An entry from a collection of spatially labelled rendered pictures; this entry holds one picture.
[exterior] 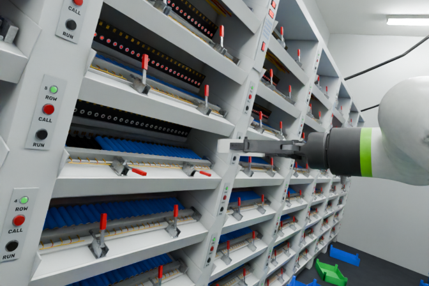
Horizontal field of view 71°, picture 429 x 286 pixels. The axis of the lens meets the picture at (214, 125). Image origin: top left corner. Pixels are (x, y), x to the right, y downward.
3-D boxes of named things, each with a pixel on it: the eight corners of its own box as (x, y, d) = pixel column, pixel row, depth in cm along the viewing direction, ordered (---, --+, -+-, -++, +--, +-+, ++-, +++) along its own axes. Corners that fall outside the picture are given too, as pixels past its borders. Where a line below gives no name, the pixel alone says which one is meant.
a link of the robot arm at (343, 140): (364, 126, 61) (360, 119, 53) (364, 185, 59) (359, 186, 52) (332, 127, 64) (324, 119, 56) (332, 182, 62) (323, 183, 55)
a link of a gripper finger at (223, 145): (247, 154, 63) (245, 153, 63) (218, 152, 67) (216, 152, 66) (248, 139, 64) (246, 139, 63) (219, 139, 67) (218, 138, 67)
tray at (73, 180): (216, 188, 106) (230, 166, 104) (45, 198, 54) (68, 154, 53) (179, 156, 116) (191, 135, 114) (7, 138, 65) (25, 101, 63)
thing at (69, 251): (202, 240, 105) (223, 209, 103) (18, 301, 54) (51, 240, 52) (166, 203, 116) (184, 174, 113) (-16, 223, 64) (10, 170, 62)
